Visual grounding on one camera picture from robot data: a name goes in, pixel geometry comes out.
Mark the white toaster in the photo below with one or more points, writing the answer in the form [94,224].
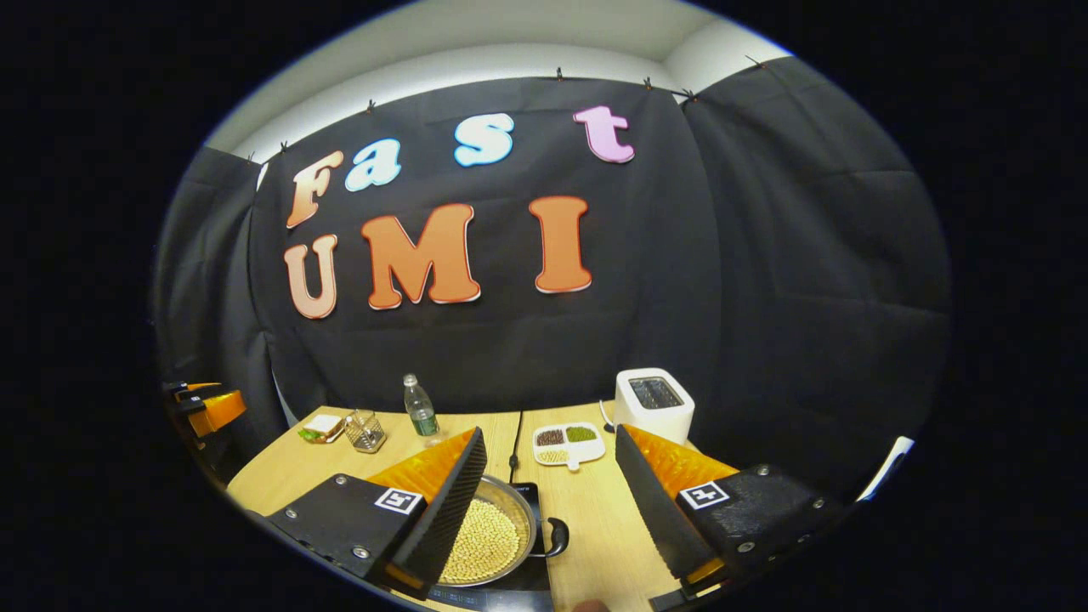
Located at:
[654,416]

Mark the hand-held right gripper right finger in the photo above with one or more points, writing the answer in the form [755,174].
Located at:
[654,518]

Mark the sandwich on white plate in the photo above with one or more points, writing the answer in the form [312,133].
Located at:
[323,427]

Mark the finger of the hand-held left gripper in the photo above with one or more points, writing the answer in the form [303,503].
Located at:
[219,410]
[200,389]

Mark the stainless steel pot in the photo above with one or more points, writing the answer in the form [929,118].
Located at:
[525,518]

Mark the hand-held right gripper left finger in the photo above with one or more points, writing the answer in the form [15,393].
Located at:
[455,510]

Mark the clear plastic water bottle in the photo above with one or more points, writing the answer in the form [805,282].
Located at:
[421,416]

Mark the black induction cooktop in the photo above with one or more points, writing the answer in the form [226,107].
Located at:
[527,578]

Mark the pile of yellow soybeans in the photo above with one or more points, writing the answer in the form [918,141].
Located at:
[484,540]

